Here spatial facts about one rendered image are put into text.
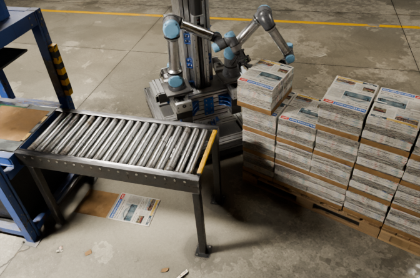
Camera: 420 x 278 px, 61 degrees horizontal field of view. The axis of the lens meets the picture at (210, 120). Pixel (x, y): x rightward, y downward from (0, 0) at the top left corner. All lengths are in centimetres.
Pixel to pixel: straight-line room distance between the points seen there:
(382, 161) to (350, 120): 34
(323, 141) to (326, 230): 77
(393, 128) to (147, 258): 193
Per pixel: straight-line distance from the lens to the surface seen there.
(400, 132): 242
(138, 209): 318
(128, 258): 293
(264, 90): 254
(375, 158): 258
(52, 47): 302
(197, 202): 237
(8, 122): 319
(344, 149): 260
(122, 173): 242
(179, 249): 290
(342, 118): 245
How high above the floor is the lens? 242
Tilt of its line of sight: 38 degrees down
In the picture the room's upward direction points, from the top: 4 degrees counter-clockwise
